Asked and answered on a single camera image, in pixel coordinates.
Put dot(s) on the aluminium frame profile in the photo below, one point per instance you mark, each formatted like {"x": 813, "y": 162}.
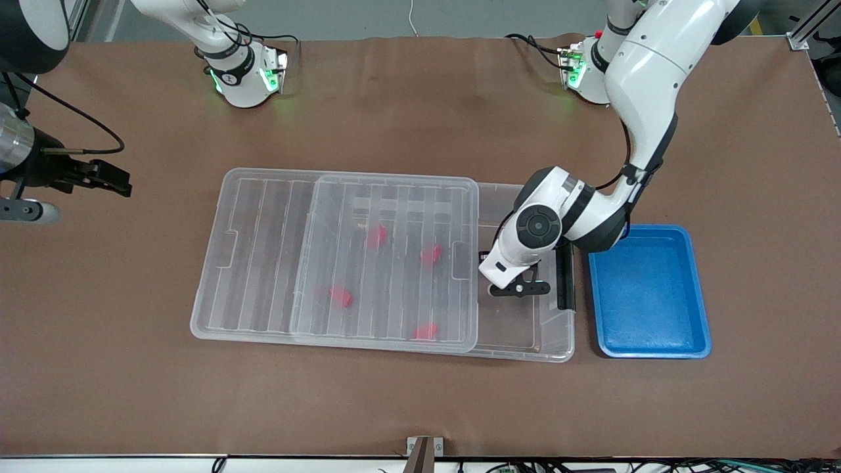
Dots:
{"x": 815, "y": 20}

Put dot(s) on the blue plastic tray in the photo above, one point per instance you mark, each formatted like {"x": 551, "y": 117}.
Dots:
{"x": 647, "y": 295}

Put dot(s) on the brown table mat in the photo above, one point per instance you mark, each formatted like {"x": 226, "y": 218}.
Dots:
{"x": 131, "y": 361}

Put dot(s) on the red block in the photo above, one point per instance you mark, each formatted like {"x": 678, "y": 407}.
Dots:
{"x": 430, "y": 255}
{"x": 426, "y": 330}
{"x": 340, "y": 295}
{"x": 376, "y": 236}

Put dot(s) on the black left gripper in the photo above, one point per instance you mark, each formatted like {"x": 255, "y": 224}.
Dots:
{"x": 483, "y": 255}

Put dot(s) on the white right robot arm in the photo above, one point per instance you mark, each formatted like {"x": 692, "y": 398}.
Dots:
{"x": 243, "y": 92}

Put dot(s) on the metal mount bracket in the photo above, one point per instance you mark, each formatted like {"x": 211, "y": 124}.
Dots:
{"x": 412, "y": 447}

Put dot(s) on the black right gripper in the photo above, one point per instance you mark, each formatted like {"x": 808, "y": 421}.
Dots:
{"x": 47, "y": 169}

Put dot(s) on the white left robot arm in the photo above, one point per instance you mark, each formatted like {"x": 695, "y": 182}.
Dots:
{"x": 647, "y": 72}

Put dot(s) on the clear ribbed plastic lid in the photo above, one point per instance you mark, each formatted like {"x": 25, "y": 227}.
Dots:
{"x": 250, "y": 263}

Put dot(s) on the clear plastic storage box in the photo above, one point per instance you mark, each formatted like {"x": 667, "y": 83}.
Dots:
{"x": 519, "y": 322}

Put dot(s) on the black box latch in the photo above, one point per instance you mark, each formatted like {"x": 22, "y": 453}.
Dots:
{"x": 565, "y": 282}

